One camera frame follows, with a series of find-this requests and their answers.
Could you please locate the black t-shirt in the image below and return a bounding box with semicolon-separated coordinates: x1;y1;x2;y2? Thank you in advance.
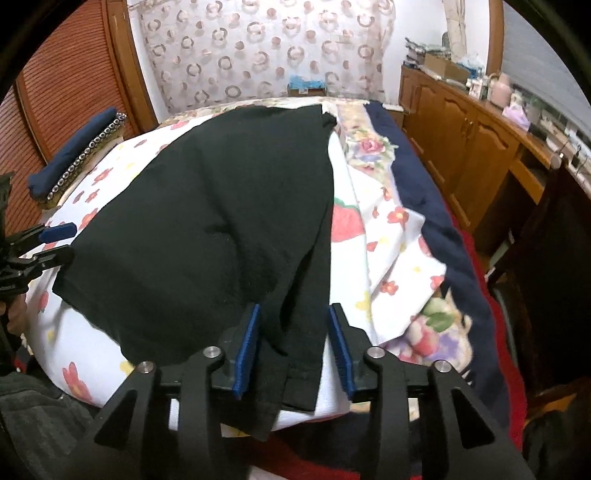
52;104;338;441

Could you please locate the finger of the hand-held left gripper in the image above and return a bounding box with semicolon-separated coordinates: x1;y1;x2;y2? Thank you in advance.
10;223;77;253
11;244;75;280

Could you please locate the pink kettle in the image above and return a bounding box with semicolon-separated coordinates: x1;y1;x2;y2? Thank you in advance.
489;72;513;108

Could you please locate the circle patterned sheer curtain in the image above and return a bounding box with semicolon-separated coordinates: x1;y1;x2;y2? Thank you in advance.
128;0;399;114

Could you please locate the wooden louvered wardrobe door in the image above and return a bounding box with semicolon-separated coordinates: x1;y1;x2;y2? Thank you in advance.
0;0;158;234

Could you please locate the lilac tissue pack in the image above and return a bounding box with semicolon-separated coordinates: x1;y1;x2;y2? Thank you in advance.
502;104;532;128

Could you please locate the cardboard box with blue contents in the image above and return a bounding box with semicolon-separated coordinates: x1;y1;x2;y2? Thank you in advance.
287;74;327;97

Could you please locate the white red-flowered bedsheet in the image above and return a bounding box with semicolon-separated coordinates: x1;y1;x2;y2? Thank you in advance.
25;99;448;437

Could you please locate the person's left hand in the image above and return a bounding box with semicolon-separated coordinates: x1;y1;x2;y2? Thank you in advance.
4;294;31;346

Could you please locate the beaded pillow mat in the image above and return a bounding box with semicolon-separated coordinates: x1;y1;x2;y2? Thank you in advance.
45;111;129;209

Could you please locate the flat cardboard box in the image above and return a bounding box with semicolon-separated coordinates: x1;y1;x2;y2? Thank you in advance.
424;52;472;84

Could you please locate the dark wooden chair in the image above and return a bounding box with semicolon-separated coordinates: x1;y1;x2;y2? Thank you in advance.
488;161;591;404

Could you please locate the beige hanging cloth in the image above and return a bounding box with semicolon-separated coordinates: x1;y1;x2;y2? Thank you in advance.
442;0;468;62

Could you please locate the red blanket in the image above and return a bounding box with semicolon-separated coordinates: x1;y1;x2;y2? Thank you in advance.
249;226;528;480

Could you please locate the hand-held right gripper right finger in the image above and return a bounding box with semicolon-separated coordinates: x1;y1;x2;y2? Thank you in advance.
327;302;536;480

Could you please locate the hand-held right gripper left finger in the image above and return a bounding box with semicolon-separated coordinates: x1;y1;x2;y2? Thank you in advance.
69;302;264;480

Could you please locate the wooden cabinet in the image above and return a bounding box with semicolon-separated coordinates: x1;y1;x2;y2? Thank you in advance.
398;65;591;252

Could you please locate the rose print quilt navy border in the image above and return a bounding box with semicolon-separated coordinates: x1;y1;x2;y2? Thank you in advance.
332;98;511;430

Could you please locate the stack of papers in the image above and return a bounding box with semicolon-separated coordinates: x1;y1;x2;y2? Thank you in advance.
405;37;452;71

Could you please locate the navy blue pillow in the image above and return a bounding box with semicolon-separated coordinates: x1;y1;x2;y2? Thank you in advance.
28;107;126;200

